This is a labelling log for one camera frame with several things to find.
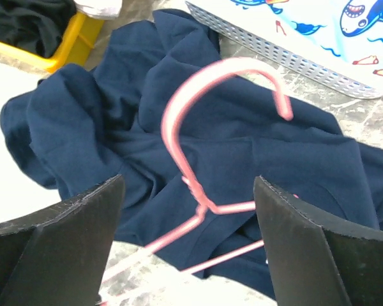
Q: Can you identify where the blue shark print cloth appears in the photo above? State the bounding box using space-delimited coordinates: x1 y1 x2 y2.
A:
229 0 383 85

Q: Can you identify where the pink wire hanger front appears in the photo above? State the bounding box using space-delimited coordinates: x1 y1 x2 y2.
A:
98 57 299 306

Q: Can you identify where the yellow plastic bin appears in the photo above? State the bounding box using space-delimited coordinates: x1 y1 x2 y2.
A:
0 12 104 73

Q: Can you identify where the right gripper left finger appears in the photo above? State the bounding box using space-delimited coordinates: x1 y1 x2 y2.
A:
0 175 124 306

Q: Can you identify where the white plastic basket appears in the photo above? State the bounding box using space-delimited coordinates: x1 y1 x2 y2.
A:
187 1 383 99

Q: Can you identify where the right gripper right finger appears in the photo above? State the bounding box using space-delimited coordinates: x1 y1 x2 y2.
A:
253 177 383 306

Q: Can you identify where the navy blue t shirt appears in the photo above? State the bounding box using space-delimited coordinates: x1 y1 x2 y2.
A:
0 8 383 300

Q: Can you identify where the white crumpled garment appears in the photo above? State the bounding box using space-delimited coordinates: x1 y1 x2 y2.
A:
73 0 123 20

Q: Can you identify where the black garment with blue print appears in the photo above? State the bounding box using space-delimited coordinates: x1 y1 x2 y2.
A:
0 0 77 58

